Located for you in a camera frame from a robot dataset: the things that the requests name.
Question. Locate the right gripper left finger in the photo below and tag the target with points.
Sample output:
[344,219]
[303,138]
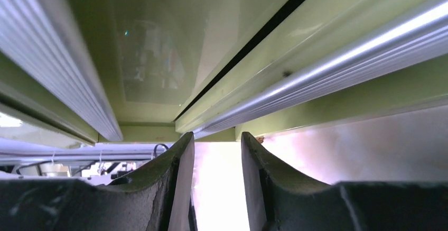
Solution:
[155,196]

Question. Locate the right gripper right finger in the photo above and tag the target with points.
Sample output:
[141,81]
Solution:
[279,197]

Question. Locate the green rectangular box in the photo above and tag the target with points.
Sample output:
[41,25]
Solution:
[109,71]

